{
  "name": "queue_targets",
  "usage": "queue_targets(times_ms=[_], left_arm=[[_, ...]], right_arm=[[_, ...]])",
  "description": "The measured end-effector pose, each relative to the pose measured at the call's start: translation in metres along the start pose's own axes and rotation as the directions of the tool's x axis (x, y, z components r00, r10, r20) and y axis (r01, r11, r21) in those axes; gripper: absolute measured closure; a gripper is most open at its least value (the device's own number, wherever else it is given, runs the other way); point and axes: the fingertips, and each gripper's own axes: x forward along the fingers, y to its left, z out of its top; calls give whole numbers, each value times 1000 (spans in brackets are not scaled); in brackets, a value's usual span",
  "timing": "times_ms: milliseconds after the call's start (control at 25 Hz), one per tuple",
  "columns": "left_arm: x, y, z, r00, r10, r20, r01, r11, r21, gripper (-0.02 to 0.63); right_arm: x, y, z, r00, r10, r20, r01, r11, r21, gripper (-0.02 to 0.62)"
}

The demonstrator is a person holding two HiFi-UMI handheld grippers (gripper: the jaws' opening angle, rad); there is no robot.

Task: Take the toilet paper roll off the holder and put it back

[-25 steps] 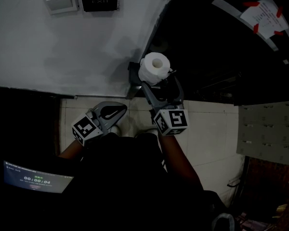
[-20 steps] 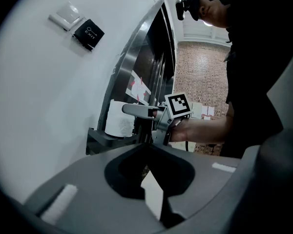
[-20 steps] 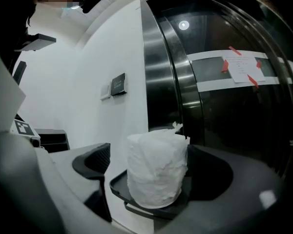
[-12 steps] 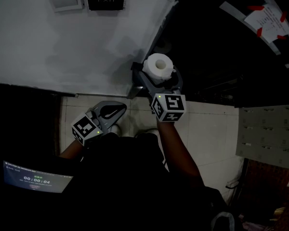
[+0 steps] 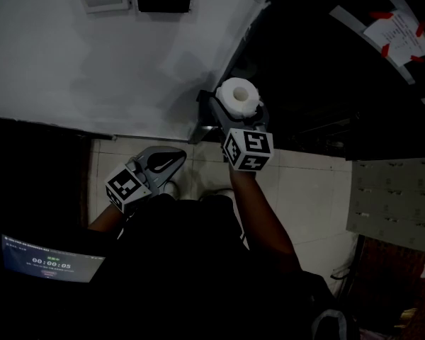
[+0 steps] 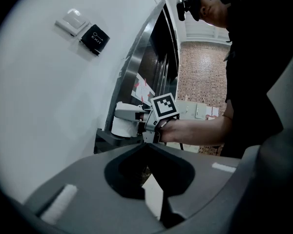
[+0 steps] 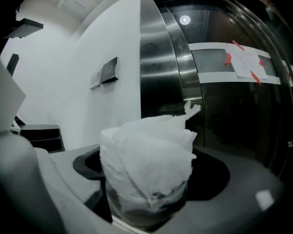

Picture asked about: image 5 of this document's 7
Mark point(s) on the person's black clothing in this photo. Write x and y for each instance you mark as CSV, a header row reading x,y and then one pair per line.
x,y
184,278

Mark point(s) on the person's left forearm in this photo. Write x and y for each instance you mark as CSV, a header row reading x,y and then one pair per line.
x,y
104,221

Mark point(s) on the white toilet paper roll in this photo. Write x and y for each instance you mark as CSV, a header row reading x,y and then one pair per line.
x,y
230,99

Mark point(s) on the black toilet paper holder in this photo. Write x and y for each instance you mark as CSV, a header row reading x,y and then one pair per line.
x,y
204,99

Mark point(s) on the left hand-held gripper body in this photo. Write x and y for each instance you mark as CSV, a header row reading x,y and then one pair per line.
x,y
127,188

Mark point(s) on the white shoe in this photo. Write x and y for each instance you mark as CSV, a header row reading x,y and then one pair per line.
x,y
171,189

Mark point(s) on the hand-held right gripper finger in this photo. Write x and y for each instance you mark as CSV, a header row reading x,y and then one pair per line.
x,y
261,116

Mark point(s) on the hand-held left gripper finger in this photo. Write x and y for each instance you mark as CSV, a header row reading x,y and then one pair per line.
x,y
170,174
152,153

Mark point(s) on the red tape piece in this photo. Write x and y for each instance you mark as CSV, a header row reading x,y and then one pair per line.
x,y
380,15
420,29
385,50
416,59

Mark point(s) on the screen with timer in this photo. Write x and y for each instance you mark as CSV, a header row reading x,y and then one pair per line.
x,y
49,260

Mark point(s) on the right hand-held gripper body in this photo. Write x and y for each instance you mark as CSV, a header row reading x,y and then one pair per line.
x,y
249,147

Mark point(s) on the white paper notice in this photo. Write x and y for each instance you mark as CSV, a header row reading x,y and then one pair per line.
x,y
396,35

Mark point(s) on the person's right forearm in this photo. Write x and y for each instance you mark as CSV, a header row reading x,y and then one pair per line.
x,y
260,218

